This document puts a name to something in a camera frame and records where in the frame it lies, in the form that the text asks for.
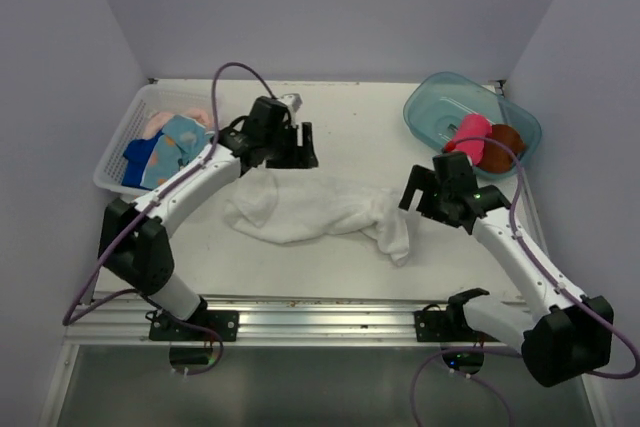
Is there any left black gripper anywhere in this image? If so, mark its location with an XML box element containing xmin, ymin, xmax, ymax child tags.
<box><xmin>267</xmin><ymin>123</ymin><xmax>321</xmax><ymax>171</ymax></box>

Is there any white towel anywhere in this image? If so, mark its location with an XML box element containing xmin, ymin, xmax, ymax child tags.
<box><xmin>224</xmin><ymin>169</ymin><xmax>414</xmax><ymax>266</ymax></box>

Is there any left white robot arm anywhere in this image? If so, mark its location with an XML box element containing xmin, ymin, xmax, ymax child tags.
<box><xmin>99</xmin><ymin>94</ymin><xmax>318</xmax><ymax>340</ymax></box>

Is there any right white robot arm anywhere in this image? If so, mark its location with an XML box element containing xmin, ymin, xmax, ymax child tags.
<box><xmin>399</xmin><ymin>152</ymin><xmax>614</xmax><ymax>387</ymax></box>

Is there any brown rolled towel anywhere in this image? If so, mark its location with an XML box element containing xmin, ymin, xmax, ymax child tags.
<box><xmin>477</xmin><ymin>124</ymin><xmax>526</xmax><ymax>174</ymax></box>

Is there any pink rolled towel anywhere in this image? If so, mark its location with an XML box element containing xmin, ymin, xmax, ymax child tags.
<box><xmin>443</xmin><ymin>114</ymin><xmax>492</xmax><ymax>166</ymax></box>

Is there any teal transparent plastic bin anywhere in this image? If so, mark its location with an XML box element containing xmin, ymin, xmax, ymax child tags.
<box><xmin>403</xmin><ymin>72</ymin><xmax>542</xmax><ymax>180</ymax></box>

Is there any light blue patterned cloth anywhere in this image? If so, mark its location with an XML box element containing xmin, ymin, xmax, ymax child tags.
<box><xmin>141</xmin><ymin>115</ymin><xmax>213</xmax><ymax>190</ymax></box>

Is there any pink cloth in basket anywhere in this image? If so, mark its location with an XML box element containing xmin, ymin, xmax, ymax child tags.
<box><xmin>143</xmin><ymin>107</ymin><xmax>211</xmax><ymax>141</ymax></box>

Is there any white plastic laundry basket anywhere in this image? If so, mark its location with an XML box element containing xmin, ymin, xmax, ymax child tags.
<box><xmin>93</xmin><ymin>85</ymin><xmax>226</xmax><ymax>198</ymax></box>

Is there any dark blue cloth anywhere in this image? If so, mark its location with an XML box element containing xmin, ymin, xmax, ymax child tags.
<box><xmin>121</xmin><ymin>132</ymin><xmax>162</xmax><ymax>188</ymax></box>

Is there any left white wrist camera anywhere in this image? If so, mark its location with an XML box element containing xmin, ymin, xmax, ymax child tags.
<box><xmin>276</xmin><ymin>93</ymin><xmax>303</xmax><ymax>124</ymax></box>

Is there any aluminium mounting rail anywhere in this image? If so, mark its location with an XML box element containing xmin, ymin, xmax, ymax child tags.
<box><xmin>64</xmin><ymin>296</ymin><xmax>586</xmax><ymax>348</ymax></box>

